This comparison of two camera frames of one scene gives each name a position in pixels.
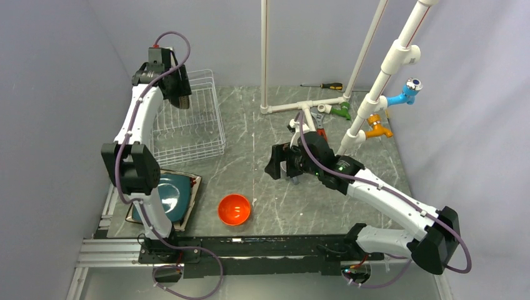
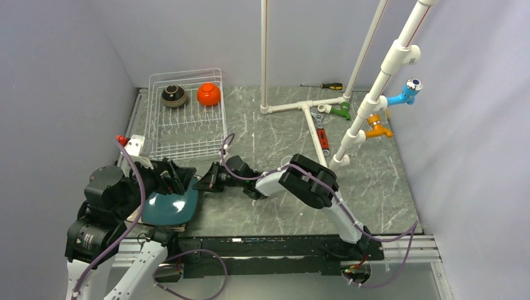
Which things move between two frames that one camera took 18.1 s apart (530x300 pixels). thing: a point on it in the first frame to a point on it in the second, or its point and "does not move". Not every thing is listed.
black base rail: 229,257 does not move
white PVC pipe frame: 399,52 does not move
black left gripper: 184,87 to 176,182
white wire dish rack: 179,135 does not move
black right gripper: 281,152 to 208,182
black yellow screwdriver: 335,85 does not move
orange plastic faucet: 374,120 does not move
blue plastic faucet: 411,88 does not move
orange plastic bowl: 234,209 to 209,94
